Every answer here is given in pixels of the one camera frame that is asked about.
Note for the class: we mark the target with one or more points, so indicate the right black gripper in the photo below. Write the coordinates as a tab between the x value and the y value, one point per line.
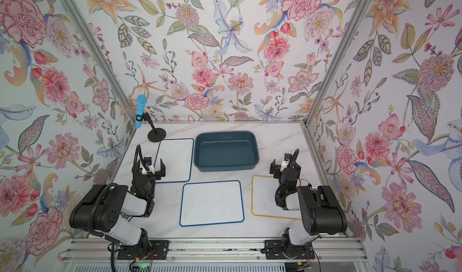
283	171

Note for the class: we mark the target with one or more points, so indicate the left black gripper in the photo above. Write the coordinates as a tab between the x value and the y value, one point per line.
148	174

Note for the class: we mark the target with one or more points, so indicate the yellow framed whiteboard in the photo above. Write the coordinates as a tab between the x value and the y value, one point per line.
263	203

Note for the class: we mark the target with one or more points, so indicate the dark blue framed whiteboard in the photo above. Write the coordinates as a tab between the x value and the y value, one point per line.
177	156

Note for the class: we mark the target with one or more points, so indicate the teal plastic storage box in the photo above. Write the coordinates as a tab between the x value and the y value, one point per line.
226	151

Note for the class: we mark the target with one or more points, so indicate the bright blue framed whiteboard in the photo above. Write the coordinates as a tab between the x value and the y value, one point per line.
211	203

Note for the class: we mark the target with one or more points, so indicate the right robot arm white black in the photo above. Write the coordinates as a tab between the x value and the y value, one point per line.
319	208

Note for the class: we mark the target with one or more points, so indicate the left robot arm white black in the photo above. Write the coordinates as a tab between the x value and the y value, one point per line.
101	211

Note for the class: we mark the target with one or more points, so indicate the black microphone stand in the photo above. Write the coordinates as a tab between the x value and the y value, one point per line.
155	135

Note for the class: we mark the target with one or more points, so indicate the blue microphone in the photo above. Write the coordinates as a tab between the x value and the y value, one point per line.
141	104

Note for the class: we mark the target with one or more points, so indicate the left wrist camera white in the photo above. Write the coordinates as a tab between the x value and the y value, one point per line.
147	166

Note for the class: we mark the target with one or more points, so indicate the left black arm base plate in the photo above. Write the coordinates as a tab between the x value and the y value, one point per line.
158	248

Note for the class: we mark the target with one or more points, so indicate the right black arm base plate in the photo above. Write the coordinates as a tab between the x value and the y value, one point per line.
280	250

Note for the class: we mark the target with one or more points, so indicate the aluminium mounting rail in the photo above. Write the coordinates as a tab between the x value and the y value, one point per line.
217	255

